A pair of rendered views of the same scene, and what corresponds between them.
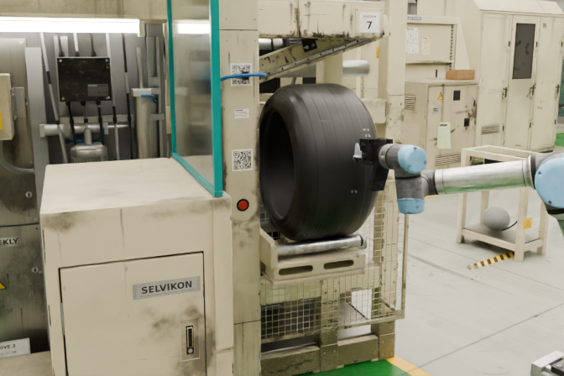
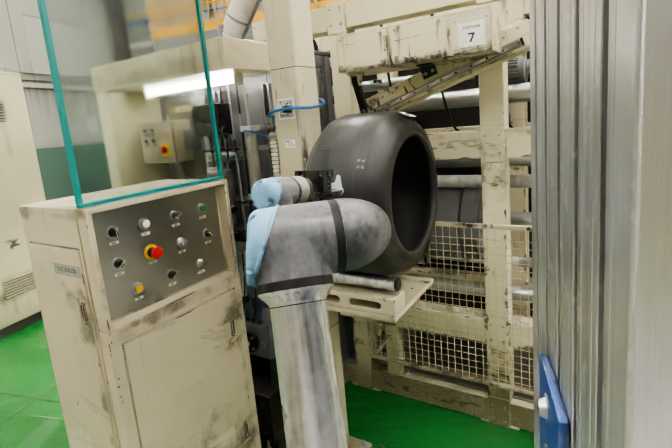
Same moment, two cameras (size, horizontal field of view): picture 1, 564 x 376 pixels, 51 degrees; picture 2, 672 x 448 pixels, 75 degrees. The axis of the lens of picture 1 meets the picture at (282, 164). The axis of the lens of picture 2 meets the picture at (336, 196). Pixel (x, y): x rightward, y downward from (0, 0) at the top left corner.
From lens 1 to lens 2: 1.70 m
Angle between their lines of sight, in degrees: 52
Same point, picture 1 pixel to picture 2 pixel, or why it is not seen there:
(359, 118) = (359, 148)
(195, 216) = (70, 221)
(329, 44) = (452, 67)
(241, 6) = (280, 46)
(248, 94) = (293, 126)
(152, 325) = (66, 294)
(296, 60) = (415, 88)
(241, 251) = not seen: hidden behind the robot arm
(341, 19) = (435, 37)
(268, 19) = (359, 52)
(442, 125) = not seen: outside the picture
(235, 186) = not seen: hidden behind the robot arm
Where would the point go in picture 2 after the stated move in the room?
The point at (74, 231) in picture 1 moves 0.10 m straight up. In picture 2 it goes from (29, 219) to (23, 189)
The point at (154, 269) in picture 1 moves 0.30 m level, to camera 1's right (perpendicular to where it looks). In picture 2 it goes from (60, 255) to (74, 277)
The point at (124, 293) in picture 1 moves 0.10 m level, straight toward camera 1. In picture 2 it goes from (51, 267) to (15, 277)
